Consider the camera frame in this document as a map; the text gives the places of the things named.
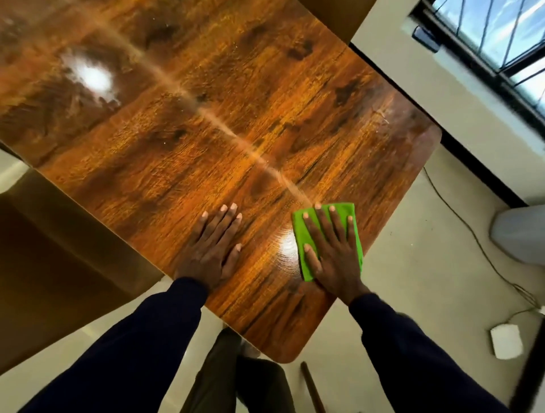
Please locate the person's leg in olive trousers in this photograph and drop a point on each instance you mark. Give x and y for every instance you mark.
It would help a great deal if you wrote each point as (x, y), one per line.
(221, 383)

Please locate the person's left forearm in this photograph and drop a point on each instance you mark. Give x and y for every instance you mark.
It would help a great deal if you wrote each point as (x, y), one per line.
(127, 353)

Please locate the person's right middle finger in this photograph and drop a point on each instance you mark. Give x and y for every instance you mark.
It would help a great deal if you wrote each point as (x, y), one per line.
(324, 223)

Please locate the dark pole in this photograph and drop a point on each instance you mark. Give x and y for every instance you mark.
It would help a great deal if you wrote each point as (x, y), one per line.
(530, 374)

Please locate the brown wooden furniture panel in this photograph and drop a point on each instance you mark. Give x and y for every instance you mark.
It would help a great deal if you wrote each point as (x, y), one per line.
(55, 272)

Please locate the white power adapter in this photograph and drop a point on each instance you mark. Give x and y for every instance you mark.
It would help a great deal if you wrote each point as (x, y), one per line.
(506, 341)

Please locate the green cleaning cloth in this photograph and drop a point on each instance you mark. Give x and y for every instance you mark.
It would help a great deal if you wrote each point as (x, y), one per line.
(300, 232)

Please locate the person's left hand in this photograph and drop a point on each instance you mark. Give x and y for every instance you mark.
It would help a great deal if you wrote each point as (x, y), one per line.
(208, 259)

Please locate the brown wooden stick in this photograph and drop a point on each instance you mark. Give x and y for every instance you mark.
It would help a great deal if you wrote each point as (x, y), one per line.
(313, 389)

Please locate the person's left middle finger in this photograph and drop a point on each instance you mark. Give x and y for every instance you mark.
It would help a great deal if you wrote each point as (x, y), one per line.
(226, 221)

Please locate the person's right little finger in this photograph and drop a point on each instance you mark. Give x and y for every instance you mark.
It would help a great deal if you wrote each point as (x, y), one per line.
(351, 232)

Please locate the person's right forearm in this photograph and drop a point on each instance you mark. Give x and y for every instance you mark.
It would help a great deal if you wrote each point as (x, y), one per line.
(417, 361)

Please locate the person's left thumb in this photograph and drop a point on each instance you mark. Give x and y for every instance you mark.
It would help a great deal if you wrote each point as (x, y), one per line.
(232, 259)

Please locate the white grey container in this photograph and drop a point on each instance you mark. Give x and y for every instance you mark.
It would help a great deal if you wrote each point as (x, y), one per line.
(521, 234)

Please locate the person's right hand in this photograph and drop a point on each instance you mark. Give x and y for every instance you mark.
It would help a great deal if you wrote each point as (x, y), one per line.
(336, 263)

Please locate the person's left little finger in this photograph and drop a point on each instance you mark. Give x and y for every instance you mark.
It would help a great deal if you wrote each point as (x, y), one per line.
(203, 225)

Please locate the black framed window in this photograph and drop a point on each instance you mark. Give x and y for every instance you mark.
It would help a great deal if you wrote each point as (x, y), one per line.
(502, 38)

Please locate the person's right thumb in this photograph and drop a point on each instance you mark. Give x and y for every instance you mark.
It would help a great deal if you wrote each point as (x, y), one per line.
(312, 259)

